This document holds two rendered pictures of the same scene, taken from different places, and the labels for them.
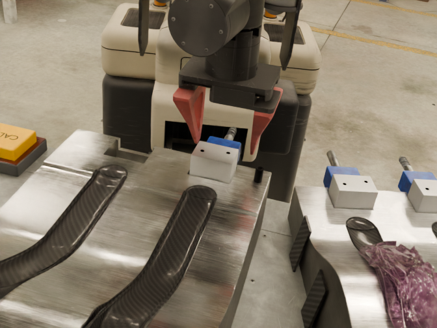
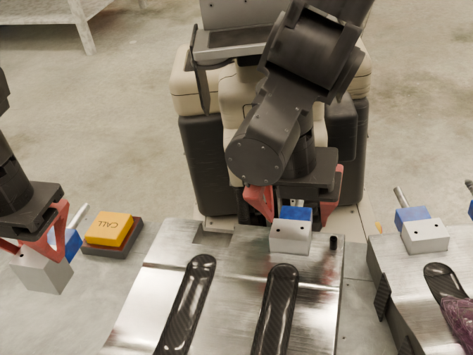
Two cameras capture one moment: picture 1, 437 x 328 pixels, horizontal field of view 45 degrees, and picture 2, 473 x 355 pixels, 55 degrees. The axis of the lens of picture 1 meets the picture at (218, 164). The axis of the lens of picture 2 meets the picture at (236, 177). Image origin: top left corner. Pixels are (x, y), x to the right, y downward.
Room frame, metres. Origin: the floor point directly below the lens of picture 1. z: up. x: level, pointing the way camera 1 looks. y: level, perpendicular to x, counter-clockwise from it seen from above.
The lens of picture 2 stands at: (0.11, 0.00, 1.35)
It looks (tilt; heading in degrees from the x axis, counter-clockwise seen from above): 39 degrees down; 9
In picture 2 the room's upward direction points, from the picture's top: 9 degrees counter-clockwise
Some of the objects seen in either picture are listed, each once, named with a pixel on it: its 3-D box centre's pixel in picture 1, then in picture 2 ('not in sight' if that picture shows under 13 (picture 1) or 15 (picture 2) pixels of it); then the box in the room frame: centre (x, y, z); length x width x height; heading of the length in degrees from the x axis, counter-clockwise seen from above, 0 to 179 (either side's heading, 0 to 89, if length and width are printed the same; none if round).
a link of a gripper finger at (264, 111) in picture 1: (244, 115); (311, 196); (0.54, -0.02, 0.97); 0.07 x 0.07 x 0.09; 78
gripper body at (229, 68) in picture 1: (232, 54); (289, 150); (0.54, 0.00, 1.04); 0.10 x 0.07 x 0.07; 78
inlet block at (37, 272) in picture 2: not in sight; (62, 239); (0.51, 0.31, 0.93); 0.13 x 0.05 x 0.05; 169
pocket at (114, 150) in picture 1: (130, 162); (216, 242); (0.55, 0.11, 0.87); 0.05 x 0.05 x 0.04; 79
